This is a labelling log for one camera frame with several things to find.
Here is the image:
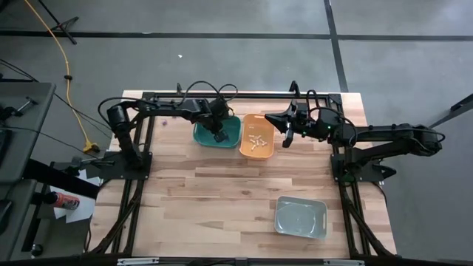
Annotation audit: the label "orange spray can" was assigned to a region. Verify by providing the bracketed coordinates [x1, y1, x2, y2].
[43, 191, 81, 211]

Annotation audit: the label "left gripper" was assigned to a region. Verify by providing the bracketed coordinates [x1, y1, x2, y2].
[199, 97, 232, 143]

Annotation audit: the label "grey plastic basket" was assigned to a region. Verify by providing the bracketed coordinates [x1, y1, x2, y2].
[273, 195, 328, 240]

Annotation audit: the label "black metal stand leg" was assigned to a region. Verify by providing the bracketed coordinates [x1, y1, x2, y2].
[405, 93, 473, 142]

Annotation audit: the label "black floor cable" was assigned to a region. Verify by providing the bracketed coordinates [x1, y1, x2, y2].
[0, 58, 115, 143]

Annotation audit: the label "teal plastic basket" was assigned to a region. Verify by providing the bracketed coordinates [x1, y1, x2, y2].
[192, 114, 242, 150]

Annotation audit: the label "grey office desk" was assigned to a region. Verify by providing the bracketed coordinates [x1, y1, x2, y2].
[0, 81, 56, 262]

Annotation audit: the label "black metal beam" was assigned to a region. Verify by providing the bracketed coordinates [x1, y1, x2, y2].
[24, 158, 101, 200]

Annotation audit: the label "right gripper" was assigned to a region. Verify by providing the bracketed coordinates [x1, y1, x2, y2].
[264, 100, 343, 149]

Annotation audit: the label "yellow power cable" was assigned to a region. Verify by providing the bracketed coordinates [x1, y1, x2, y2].
[22, 0, 101, 154]

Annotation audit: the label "silver metal bracket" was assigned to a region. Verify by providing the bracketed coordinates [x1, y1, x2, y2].
[324, 259, 366, 266]
[117, 257, 160, 266]

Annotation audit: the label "orange plastic basket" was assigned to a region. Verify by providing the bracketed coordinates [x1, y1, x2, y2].
[239, 113, 277, 161]

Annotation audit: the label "black aluminium table frame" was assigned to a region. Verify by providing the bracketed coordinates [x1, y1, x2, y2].
[0, 89, 473, 266]

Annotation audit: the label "black tripod stand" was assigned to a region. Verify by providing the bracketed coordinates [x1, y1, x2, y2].
[36, 0, 80, 46]

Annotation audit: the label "white paper sheets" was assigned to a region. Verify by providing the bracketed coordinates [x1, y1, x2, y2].
[50, 168, 103, 224]

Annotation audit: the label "black hand tool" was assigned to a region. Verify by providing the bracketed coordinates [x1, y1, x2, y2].
[0, 96, 38, 121]

